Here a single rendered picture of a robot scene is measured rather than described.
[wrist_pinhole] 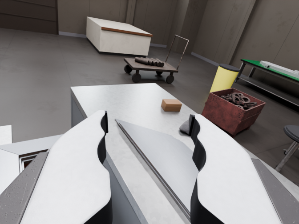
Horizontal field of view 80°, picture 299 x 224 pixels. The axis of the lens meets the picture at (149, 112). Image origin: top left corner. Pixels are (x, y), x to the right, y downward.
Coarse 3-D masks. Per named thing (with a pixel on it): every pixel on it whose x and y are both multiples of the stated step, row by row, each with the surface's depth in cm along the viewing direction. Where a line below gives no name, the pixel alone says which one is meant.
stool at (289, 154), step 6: (288, 126) 202; (294, 126) 205; (288, 132) 192; (294, 132) 191; (294, 138) 185; (294, 144) 201; (294, 150) 201; (288, 156) 206; (282, 162) 212; (276, 168) 218
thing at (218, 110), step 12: (216, 96) 289; (228, 96) 310; (240, 96) 304; (204, 108) 310; (216, 108) 293; (228, 108) 278; (240, 108) 264; (252, 108) 273; (216, 120) 297; (228, 120) 281; (240, 120) 268; (252, 120) 311; (228, 132) 293
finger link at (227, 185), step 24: (192, 120) 11; (216, 144) 9; (216, 168) 8; (240, 168) 8; (192, 192) 8; (216, 192) 7; (240, 192) 7; (264, 192) 7; (192, 216) 7; (216, 216) 6; (240, 216) 6; (264, 216) 6
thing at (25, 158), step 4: (32, 152) 81; (36, 152) 82; (20, 156) 79; (24, 156) 80; (28, 156) 81; (32, 156) 81; (20, 160) 78; (24, 160) 80; (28, 160) 81; (20, 164) 76; (20, 168) 75; (20, 172) 73
